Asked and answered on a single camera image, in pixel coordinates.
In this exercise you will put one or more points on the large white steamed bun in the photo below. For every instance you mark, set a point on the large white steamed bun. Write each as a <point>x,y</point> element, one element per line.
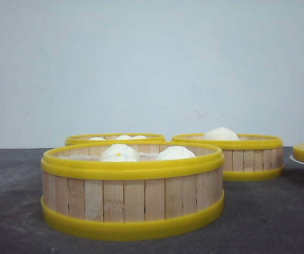
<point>220,134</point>

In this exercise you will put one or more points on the white steamed bun right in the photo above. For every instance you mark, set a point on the white steamed bun right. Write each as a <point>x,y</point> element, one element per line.
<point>175,152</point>

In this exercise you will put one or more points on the white bun with yellow dot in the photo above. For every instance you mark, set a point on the white bun with yellow dot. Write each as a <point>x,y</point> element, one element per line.
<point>119,153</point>

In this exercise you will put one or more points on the small white bun left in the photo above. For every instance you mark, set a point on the small white bun left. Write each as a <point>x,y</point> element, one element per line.
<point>96,138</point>

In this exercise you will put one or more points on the small white bun right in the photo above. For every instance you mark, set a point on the small white bun right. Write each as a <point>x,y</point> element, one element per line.
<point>138,137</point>

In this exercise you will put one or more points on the front bamboo steamer basket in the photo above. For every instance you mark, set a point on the front bamboo steamer basket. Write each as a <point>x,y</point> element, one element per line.
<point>128,201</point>

